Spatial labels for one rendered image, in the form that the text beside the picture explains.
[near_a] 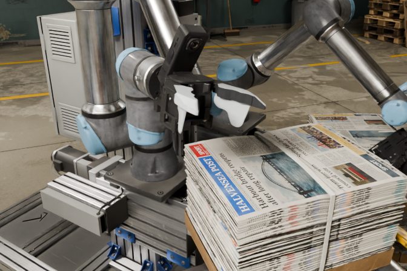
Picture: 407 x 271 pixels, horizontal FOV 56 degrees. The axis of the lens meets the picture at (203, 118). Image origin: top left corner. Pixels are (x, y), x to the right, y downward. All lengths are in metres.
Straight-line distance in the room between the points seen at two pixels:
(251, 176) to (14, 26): 6.94
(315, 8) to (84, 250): 1.39
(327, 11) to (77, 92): 0.90
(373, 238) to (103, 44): 0.74
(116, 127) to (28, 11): 6.50
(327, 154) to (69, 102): 0.99
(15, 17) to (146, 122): 6.78
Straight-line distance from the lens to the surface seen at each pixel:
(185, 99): 0.50
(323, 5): 1.27
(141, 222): 1.25
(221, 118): 1.50
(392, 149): 1.26
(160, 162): 1.12
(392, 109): 1.20
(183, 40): 0.58
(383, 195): 0.82
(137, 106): 0.76
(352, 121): 1.60
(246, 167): 0.77
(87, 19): 0.96
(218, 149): 0.83
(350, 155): 0.87
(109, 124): 1.01
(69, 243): 1.95
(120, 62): 0.77
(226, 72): 1.45
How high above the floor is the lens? 1.42
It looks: 23 degrees down
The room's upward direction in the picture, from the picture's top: straight up
